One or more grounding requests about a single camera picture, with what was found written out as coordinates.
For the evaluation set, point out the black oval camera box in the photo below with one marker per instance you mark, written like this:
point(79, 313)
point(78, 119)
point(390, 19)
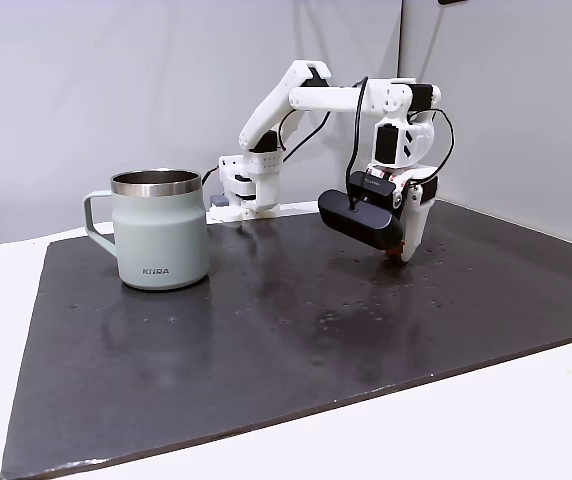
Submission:
point(358, 220)

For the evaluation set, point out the black wall-mounted object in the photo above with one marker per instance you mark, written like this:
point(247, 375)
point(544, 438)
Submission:
point(452, 1)

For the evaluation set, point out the pale green steel mug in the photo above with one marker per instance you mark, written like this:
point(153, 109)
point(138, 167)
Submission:
point(161, 235)

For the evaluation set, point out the dark grey table mat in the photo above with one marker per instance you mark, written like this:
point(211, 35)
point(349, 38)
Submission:
point(276, 340)

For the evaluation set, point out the small red-brown cube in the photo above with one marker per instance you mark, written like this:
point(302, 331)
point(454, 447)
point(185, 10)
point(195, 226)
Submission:
point(394, 251)

